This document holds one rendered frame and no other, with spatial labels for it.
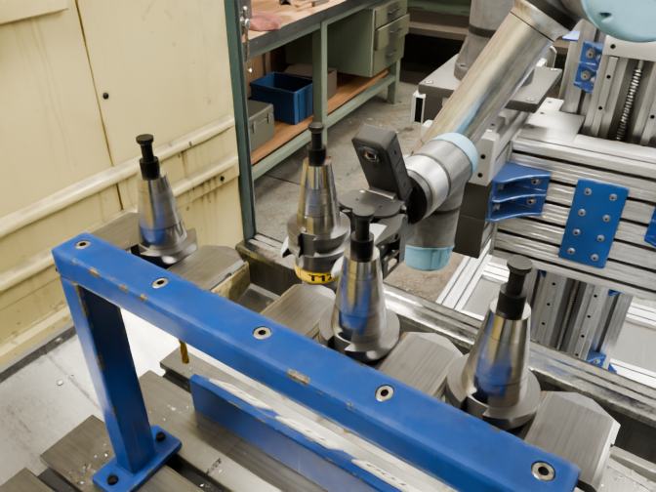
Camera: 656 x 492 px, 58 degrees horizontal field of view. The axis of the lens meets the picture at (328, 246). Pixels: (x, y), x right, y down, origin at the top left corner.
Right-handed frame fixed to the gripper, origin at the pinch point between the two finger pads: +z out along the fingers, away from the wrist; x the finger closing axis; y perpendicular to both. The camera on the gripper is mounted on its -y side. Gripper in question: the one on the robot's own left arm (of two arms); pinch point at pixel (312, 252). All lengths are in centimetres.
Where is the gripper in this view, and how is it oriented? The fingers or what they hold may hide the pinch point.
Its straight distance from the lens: 59.9
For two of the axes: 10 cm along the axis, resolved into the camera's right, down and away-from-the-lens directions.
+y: 0.0, 8.5, 5.3
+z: -5.6, 4.4, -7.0
